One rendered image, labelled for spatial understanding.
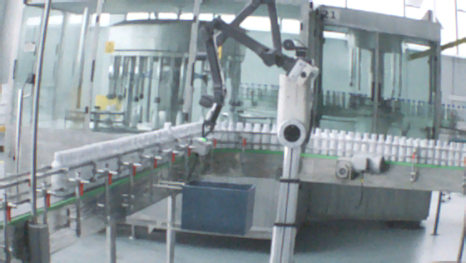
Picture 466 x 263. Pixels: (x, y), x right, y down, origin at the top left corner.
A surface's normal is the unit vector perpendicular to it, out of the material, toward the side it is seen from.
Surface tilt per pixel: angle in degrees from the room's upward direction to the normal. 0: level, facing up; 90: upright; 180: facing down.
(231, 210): 90
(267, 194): 90
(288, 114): 101
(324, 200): 90
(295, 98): 90
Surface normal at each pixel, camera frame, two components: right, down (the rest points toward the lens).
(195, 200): -0.14, 0.04
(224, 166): 0.69, 0.08
